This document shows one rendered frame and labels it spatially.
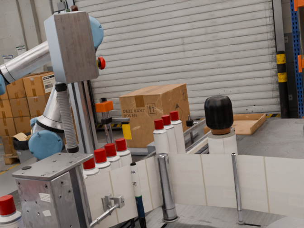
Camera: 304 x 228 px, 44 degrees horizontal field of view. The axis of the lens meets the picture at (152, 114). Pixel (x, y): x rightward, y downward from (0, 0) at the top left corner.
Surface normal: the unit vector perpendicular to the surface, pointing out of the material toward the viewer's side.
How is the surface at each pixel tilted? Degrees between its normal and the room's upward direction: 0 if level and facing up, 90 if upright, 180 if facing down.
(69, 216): 90
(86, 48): 90
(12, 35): 90
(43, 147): 101
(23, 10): 90
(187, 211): 0
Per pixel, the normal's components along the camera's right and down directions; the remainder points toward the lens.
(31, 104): -0.30, 0.22
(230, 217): -0.15, -0.97
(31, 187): -0.51, 0.24
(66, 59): 0.41, 0.11
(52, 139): 0.18, 0.34
